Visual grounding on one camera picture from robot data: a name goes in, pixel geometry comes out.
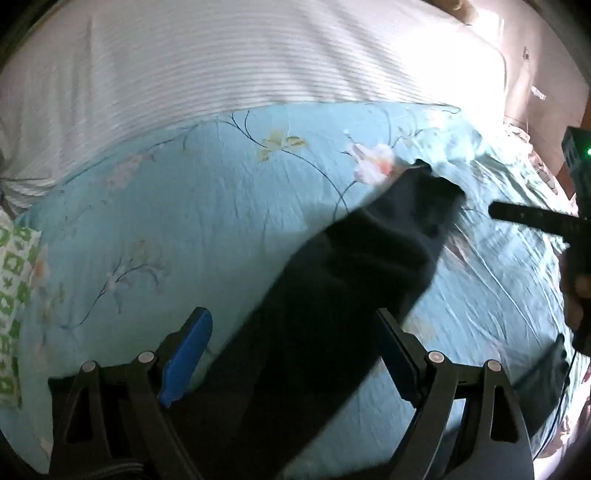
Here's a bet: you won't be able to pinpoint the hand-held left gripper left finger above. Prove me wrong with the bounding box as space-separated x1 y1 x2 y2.
48 307 213 480

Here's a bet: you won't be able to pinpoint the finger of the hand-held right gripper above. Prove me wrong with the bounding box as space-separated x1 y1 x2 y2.
488 202 571 232

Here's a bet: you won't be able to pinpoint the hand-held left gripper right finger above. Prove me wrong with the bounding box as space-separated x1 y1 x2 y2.
375 309 535 480

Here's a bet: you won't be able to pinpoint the black pants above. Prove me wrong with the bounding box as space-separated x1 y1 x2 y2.
185 159 570 480

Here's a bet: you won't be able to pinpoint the person's right hand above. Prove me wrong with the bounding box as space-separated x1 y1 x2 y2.
560 251 591 334

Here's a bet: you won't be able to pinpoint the light blue floral quilt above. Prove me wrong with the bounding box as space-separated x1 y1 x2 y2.
0 102 578 476

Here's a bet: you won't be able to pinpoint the green patterned pillow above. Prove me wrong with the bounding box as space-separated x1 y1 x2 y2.
0 215 43 409

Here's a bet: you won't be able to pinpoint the white striped blanket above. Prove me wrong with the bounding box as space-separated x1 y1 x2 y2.
0 0 509 217

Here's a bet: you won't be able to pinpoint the black cable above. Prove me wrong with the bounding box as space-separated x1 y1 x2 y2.
549 352 578 446

